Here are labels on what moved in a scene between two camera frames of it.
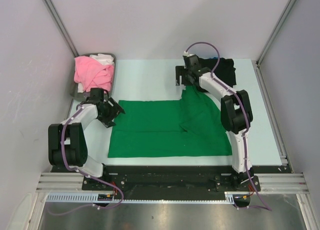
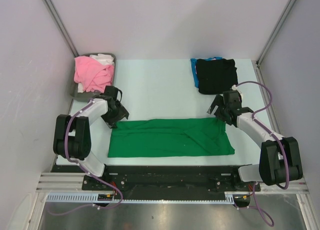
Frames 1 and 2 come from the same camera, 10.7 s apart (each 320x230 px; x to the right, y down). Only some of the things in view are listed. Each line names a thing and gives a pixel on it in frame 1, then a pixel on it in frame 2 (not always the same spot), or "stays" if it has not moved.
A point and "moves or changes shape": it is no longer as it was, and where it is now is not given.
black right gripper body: (188, 78) to (220, 112)
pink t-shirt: (92, 74) stays
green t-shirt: (192, 126) moves or changes shape
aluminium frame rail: (269, 182) stays
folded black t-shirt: (224, 70) stays
